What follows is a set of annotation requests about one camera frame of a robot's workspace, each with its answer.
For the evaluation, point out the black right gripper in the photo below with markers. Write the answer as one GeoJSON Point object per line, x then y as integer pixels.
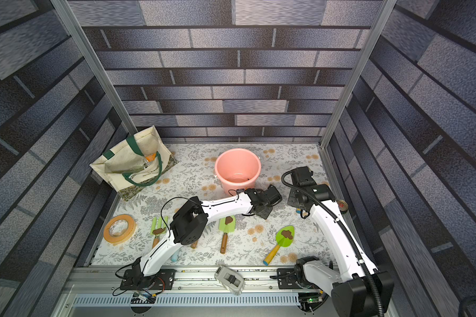
{"type": "Point", "coordinates": [297, 197]}

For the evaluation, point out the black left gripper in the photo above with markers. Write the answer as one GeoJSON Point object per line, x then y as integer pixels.
{"type": "Point", "coordinates": [267, 214]}

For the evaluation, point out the pink plastic bucket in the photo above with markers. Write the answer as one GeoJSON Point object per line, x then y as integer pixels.
{"type": "Point", "coordinates": [237, 169]}

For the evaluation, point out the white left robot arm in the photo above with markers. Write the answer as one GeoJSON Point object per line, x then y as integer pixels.
{"type": "Point", "coordinates": [187, 226]}

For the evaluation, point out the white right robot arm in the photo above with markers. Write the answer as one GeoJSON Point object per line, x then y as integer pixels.
{"type": "Point", "coordinates": [356, 287]}

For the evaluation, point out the blue trowel with soil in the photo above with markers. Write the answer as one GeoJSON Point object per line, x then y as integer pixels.
{"type": "Point", "coordinates": [174, 257]}

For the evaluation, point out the orange tape roll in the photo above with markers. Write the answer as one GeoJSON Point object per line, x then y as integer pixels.
{"type": "Point", "coordinates": [119, 229]}

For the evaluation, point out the cream canvas tote bag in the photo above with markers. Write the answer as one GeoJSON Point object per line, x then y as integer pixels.
{"type": "Point", "coordinates": [135, 163]}

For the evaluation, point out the green shovel brown handle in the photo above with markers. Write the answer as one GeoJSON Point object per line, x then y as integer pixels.
{"type": "Point", "coordinates": [227, 226]}

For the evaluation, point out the green trowel yellow handle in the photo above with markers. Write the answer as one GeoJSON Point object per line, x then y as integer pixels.
{"type": "Point", "coordinates": [284, 238]}

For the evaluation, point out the green hand rake wooden handle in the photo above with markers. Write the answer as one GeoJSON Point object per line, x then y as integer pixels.
{"type": "Point", "coordinates": [159, 226]}

